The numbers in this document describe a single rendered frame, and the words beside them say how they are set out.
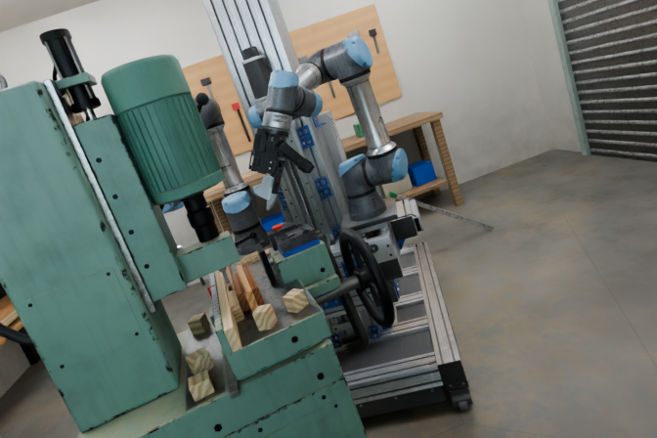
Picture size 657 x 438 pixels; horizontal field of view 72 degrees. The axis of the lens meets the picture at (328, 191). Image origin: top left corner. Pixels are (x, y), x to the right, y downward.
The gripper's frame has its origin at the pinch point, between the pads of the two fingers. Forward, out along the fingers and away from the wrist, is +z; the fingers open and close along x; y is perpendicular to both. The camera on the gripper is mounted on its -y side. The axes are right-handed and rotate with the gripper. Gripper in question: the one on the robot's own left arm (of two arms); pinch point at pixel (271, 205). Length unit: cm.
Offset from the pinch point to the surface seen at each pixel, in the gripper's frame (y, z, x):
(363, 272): -26.1, 13.4, 8.5
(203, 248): 16.1, 11.3, 10.2
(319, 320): -7.6, 18.2, 33.5
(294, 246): -6.0, 8.5, 9.3
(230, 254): 9.8, 12.0, 10.2
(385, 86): -145, -97, -295
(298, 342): -4.1, 23.2, 33.5
